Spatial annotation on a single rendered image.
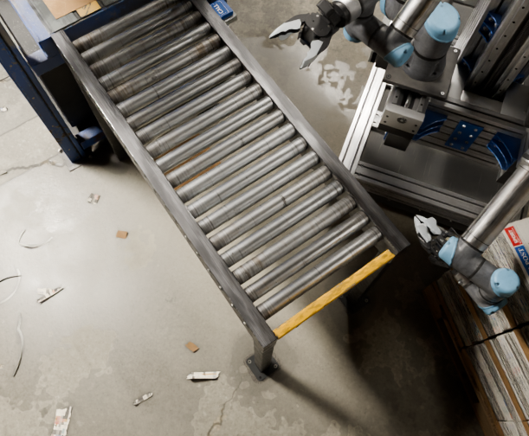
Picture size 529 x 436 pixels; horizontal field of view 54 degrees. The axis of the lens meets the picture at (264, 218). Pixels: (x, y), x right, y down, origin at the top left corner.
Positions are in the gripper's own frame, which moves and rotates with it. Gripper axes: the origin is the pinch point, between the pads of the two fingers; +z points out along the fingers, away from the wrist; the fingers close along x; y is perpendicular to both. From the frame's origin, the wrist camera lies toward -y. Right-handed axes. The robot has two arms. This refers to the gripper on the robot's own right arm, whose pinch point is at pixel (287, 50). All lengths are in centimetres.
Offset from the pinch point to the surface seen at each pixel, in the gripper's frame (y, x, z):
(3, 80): 144, 137, 49
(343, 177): 40, -30, -5
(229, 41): 49, 35, -14
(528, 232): 30, -81, -31
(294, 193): 41.0, -23.4, 10.5
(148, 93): 49, 37, 21
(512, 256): 31, -82, -22
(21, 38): 77, 102, 37
